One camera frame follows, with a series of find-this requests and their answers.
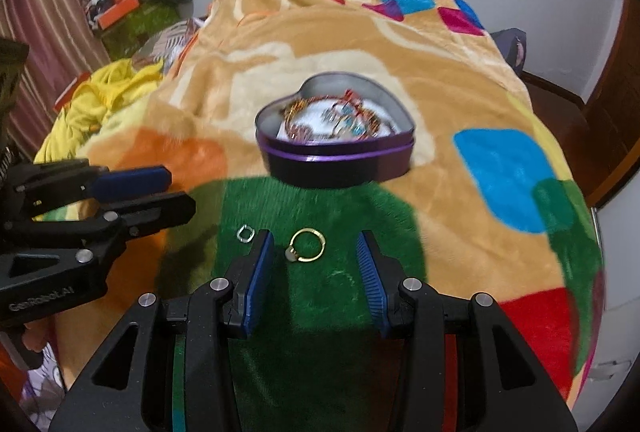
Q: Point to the orange box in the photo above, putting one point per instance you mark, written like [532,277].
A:
[117,12]

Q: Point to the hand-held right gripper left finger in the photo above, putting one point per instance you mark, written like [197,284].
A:
[257,284]

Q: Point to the striped brown cloth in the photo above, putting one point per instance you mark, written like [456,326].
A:
[165,39]

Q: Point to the yellow cartoon blanket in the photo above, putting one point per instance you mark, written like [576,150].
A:
[110,92]

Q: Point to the red box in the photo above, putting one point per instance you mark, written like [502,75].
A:
[70,89]

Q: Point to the striped brown curtain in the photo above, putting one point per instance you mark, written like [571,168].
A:
[45,2]

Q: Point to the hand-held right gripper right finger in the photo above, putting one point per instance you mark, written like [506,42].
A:
[372,284]

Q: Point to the brown wooden door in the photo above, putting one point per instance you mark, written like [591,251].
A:
[615,112]

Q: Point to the floral bed sheet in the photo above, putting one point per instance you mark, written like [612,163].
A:
[42,387]

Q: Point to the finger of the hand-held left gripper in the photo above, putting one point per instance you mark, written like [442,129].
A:
[155,212]
[132,181]

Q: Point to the purple heart-shaped tin box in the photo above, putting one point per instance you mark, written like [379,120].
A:
[340,167]

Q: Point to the colourful patchwork blanket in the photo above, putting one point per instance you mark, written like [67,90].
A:
[475,87]

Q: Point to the green patterned cloth cover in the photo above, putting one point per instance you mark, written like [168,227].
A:
[150,24]

